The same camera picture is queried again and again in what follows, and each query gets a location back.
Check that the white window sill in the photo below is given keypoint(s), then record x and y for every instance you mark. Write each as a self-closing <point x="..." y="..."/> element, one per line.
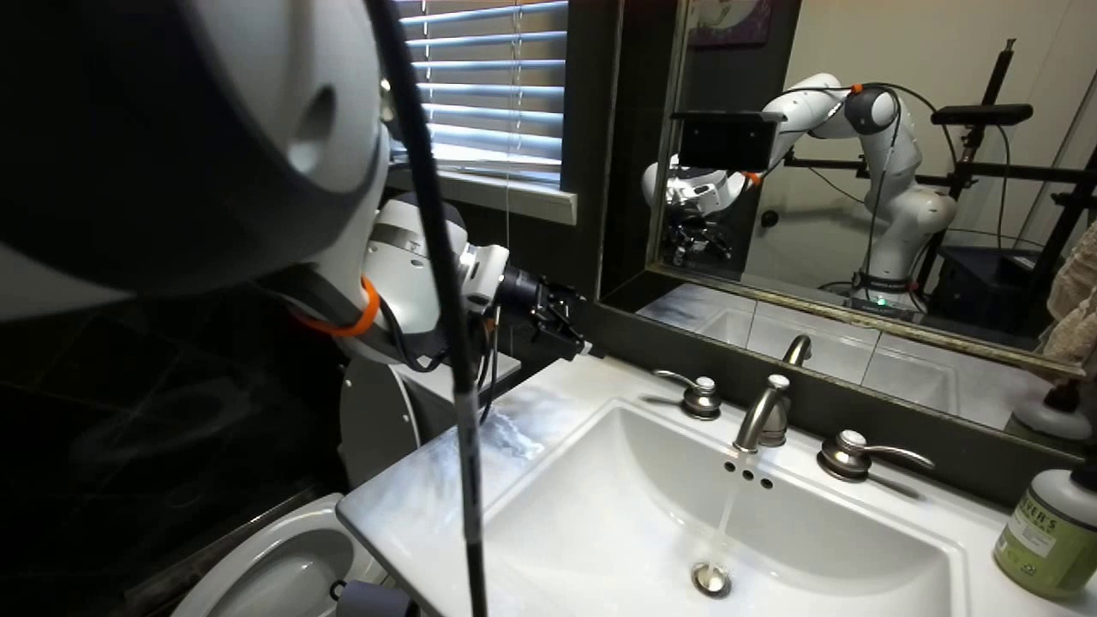
<point x="517" y="196"/>

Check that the dark framed wall mirror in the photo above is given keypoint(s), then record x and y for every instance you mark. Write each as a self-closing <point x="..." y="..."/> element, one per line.
<point x="1005" y="71"/>

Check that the beige hanging towel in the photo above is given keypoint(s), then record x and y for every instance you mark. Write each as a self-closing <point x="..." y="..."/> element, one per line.
<point x="1079" y="297"/>

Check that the chrome sink drain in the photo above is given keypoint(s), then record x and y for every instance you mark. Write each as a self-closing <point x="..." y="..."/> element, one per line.
<point x="712" y="582"/>

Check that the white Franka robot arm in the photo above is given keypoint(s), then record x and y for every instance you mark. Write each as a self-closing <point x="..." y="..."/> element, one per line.
<point x="182" y="140"/>

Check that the green soap pump bottle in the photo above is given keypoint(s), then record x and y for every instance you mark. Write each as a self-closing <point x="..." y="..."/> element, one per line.
<point x="1050" y="535"/>

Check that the white rectangular sink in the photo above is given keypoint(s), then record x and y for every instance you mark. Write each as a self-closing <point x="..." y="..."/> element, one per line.
<point x="570" y="535"/>

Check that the dark glass shower door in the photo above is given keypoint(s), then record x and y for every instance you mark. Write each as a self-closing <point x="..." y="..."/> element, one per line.
<point x="140" y="457"/>

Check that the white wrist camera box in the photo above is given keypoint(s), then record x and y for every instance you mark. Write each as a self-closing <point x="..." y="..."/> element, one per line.
<point x="482" y="276"/>

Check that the chrome faucet spout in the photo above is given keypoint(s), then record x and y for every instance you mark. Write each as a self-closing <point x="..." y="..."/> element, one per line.
<point x="763" y="417"/>

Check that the white window blinds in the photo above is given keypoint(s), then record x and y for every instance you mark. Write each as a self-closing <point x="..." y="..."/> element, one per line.
<point x="492" y="92"/>

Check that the white toilet seat lid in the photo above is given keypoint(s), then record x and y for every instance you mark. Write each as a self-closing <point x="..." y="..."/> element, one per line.
<point x="379" y="424"/>

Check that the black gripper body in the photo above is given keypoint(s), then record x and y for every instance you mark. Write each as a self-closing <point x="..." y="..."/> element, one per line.
<point x="534" y="309"/>

